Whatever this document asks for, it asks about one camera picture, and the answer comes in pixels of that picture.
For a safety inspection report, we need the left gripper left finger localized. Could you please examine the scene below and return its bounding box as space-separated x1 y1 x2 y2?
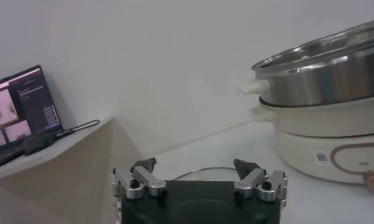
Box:
109 156 168 214

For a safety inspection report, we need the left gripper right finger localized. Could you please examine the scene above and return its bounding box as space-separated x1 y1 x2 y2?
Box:
233 158 288 209

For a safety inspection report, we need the white side table with mouse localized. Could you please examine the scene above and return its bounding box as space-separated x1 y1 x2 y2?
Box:
0 117 145 224

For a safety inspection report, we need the stainless steel steamer basket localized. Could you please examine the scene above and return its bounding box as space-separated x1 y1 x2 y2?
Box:
237 18 374 107

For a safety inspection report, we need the black cable with hub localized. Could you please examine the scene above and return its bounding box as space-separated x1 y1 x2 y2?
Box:
54 119 101 139

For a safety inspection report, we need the round glass pot lid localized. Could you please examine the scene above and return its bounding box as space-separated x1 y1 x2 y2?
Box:
173 166 238 182

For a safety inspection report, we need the black laptop beside mouse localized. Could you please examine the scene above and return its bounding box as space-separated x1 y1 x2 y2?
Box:
0 65 63 170

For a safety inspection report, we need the cream electric cooker base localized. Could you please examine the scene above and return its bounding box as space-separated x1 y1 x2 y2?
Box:
250 96 374 194

